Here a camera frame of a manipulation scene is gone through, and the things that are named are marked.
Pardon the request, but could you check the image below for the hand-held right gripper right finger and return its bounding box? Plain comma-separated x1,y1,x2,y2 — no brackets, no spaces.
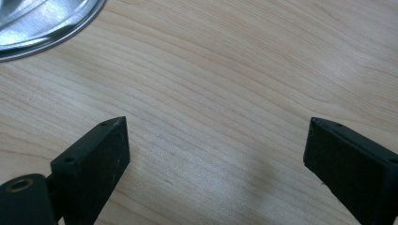
302,116,398,225

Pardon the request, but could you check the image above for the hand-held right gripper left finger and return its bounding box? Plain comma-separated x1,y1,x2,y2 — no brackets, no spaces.
50,115,131,225

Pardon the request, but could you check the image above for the round metal plate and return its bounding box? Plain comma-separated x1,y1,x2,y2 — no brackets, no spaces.
0,0,108,63

